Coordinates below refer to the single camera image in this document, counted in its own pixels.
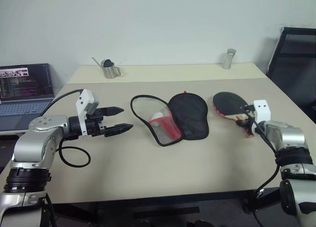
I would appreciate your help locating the black paddle case with mesh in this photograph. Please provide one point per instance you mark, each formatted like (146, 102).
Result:
(191, 116)

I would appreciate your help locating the white table tennis ball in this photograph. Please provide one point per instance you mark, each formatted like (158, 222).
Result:
(157, 115)

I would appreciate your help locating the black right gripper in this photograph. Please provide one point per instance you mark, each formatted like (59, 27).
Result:
(249, 124)

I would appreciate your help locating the black office chair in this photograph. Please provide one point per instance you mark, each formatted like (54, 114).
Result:
(293, 64)

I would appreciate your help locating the grey open laptop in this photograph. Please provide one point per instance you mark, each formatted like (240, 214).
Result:
(24, 93)

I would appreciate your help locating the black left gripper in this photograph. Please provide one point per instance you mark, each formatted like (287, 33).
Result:
(96, 128)

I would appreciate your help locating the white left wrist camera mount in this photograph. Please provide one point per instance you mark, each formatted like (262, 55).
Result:
(86, 98)

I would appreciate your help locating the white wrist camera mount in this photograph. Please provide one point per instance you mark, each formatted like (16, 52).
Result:
(262, 111)
(86, 98)

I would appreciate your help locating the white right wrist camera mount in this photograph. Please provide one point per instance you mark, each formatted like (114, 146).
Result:
(262, 111)

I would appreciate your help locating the black table frame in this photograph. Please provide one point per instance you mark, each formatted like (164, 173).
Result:
(165, 209)

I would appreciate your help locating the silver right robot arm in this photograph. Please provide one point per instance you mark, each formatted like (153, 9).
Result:
(286, 140)

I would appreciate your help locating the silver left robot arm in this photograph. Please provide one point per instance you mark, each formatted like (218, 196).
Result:
(37, 140)

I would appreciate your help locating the thin metal stick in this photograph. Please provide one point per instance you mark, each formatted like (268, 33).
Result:
(96, 61)

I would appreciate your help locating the black red table tennis paddle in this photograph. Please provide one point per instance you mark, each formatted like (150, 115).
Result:
(227, 102)

